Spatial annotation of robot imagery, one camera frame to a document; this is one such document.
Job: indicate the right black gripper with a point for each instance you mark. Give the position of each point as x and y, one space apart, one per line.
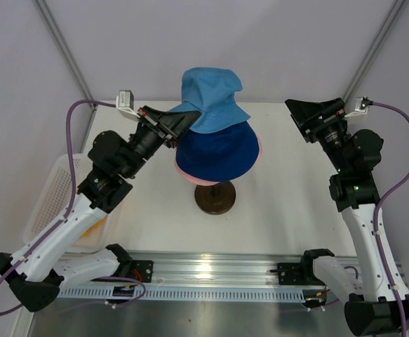
306 114

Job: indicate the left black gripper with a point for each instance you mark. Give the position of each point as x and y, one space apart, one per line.
169 126

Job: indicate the light blue hat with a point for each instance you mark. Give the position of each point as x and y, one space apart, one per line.
211 91

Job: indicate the dark blue bucket hat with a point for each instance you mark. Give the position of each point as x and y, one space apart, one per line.
220 156

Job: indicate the pink bucket hat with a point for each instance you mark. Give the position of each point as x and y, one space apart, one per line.
201 182

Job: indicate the yellow hat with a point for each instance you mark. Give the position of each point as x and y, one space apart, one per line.
92 236

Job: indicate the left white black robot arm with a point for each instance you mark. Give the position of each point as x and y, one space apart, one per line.
35 274

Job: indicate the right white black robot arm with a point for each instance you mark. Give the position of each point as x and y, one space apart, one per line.
374 295

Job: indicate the dark round wooden stand base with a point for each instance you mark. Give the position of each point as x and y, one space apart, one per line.
215 199

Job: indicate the white plastic basket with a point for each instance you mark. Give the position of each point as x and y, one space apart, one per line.
52 201

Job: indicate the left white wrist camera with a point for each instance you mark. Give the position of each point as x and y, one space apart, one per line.
125 105

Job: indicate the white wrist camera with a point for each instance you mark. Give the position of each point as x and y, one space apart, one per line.
361 108
125 105

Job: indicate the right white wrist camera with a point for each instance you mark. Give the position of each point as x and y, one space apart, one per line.
361 108

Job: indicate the right aluminium corner post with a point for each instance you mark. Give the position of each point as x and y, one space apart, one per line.
373 50

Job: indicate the aluminium corner post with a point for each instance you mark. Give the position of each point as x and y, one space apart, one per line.
373 50
58 38

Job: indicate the left aluminium corner post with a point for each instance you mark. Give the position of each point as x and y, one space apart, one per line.
58 38

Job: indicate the white slotted cable duct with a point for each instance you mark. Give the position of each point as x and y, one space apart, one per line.
107 292

